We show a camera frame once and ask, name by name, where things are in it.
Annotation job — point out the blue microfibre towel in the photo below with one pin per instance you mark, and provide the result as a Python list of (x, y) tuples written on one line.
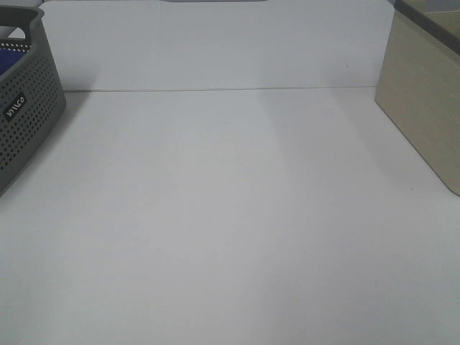
[(11, 52)]

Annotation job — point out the beige storage box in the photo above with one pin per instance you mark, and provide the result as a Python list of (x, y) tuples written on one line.
[(418, 86)]

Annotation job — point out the grey perforated plastic basket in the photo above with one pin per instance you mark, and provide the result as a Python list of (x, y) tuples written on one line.
[(32, 96)]

